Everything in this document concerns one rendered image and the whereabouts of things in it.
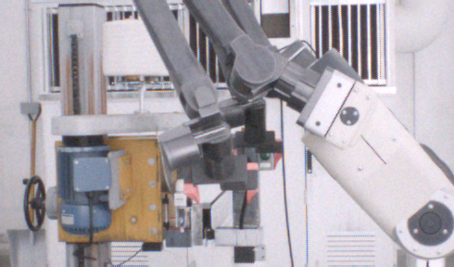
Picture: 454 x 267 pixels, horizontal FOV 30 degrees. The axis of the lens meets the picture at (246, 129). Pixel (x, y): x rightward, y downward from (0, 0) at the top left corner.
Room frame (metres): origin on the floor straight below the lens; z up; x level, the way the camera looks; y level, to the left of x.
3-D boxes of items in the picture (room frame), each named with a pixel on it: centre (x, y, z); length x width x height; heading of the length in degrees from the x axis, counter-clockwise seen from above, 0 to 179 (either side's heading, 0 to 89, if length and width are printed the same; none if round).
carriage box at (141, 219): (2.71, 0.42, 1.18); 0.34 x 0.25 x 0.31; 84
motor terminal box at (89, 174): (2.37, 0.44, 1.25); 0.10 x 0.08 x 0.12; 109
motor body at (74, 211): (2.47, 0.47, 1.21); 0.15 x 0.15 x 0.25
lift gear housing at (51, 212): (2.70, 0.61, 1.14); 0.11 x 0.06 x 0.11; 174
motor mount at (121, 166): (2.53, 0.38, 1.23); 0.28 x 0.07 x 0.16; 174
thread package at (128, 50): (2.46, 0.33, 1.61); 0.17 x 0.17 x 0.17
